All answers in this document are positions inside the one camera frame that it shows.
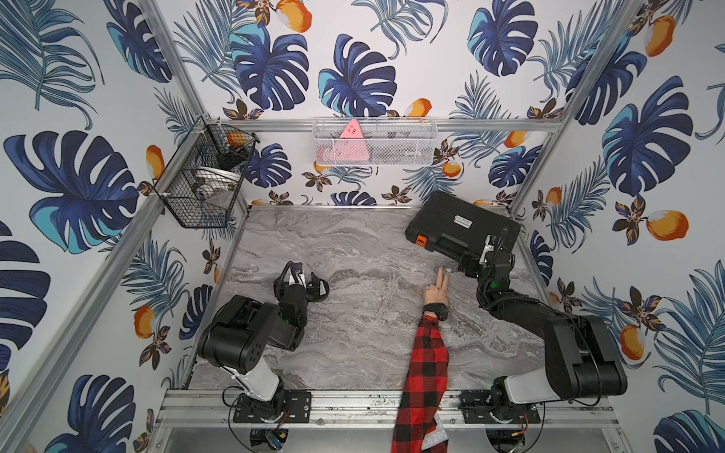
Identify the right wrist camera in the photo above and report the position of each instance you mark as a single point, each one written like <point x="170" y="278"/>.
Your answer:
<point x="493" y="246"/>

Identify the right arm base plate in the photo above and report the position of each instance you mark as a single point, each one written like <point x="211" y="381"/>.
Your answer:
<point x="493" y="407"/>

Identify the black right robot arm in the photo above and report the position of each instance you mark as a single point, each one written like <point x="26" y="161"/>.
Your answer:
<point x="580" y="360"/>

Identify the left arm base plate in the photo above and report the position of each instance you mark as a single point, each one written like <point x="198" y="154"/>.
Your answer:
<point x="286" y="407"/>

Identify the black round disc with label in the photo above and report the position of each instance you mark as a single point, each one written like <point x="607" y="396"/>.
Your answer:
<point x="317" y="289"/>

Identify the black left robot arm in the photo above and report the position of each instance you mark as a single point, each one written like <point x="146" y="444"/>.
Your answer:
<point x="236" y="338"/>

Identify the pink triangle item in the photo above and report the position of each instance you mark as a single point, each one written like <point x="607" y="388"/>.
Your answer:
<point x="351" y="145"/>

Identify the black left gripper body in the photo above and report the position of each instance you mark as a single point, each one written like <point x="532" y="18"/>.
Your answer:
<point x="292" y="288"/>

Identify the mannequin hand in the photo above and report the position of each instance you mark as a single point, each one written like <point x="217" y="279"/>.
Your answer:
<point x="437" y="293"/>

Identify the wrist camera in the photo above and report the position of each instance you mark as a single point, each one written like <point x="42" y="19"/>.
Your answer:
<point x="493" y="246"/>
<point x="294" y="274"/>

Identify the red plaid sleeved forearm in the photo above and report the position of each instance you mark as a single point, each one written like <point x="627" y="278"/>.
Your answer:
<point x="425" y="385"/>

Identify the black plastic tool case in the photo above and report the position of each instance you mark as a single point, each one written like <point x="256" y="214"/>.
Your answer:
<point x="457" y="229"/>

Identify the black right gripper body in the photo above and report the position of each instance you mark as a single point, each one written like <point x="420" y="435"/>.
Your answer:
<point x="474" y="270"/>

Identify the black wire basket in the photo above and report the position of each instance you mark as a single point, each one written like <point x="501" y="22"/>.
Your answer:
<point x="208" y="174"/>

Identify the aluminium front rail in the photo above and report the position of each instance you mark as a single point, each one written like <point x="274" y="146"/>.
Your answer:
<point x="371" y="409"/>

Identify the clear wall shelf basket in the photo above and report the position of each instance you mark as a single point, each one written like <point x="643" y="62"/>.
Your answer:
<point x="391" y="141"/>

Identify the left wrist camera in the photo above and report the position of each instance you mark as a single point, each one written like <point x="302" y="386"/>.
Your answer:
<point x="294" y="274"/>

